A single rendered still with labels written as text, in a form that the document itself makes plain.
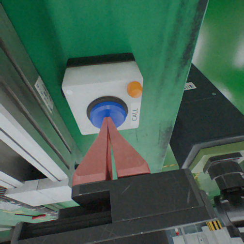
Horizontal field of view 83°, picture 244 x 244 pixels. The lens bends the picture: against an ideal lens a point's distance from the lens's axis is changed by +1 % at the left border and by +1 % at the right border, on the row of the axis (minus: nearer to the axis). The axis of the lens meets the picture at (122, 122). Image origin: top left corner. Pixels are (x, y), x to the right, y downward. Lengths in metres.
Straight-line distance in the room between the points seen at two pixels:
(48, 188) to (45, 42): 0.21
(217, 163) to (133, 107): 0.40
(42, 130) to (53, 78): 0.07
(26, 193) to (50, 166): 0.09
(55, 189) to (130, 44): 0.25
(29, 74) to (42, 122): 0.06
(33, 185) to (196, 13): 0.33
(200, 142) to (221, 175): 0.12
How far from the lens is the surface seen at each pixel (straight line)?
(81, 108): 0.16
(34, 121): 0.18
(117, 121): 0.16
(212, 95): 0.62
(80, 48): 0.19
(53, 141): 0.21
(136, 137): 0.32
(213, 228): 6.56
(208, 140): 0.47
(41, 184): 0.28
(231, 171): 0.52
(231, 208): 0.49
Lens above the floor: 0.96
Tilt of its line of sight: 40 degrees down
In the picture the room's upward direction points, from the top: 169 degrees clockwise
